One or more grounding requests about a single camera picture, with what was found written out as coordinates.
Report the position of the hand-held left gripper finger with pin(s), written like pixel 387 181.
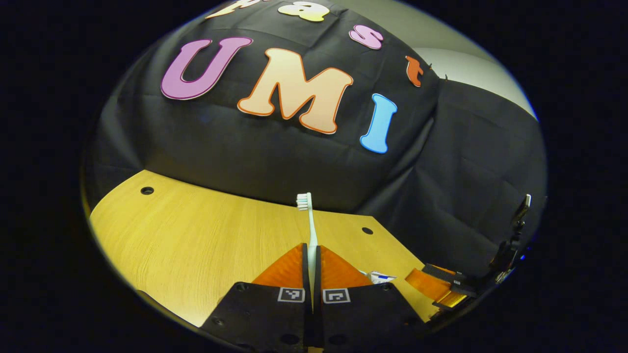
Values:
pixel 319 279
pixel 306 279

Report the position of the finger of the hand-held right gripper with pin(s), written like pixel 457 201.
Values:
pixel 431 284

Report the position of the white toothbrush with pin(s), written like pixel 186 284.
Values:
pixel 311 230

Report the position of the white toothpaste tube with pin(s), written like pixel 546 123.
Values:
pixel 380 278

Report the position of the wooden desktop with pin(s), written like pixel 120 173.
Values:
pixel 186 235

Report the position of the black backdrop cloth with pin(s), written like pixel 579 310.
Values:
pixel 245 147

